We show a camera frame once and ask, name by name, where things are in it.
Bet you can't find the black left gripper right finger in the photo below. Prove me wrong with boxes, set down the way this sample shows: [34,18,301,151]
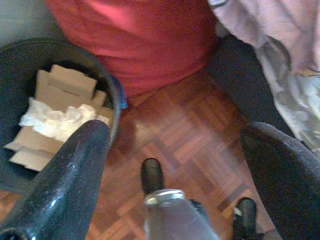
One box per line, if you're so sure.
[239,121,320,240]

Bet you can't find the pink cartoon print blanket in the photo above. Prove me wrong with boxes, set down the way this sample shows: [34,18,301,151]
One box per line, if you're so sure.
[208,0,320,75]

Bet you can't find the black round waste bin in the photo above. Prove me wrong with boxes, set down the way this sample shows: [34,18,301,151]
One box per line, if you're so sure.
[0,37,130,195]

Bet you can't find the brown cardboard piece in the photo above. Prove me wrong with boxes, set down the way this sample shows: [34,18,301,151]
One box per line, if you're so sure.
[3,124,66,173]
[33,64,113,121]

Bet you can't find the red covered folded cushion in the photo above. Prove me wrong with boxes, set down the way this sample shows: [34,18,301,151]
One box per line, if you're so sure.
[44,0,221,98]

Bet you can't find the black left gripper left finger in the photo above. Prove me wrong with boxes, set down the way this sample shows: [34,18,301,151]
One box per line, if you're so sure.
[0,118,112,240]

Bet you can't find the bed with grey floral sheet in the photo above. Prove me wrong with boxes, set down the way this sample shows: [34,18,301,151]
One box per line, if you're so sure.
[208,34,320,153]

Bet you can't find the crumpled white tissue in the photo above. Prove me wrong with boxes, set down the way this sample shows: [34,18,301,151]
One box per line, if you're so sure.
[18,96,112,143]

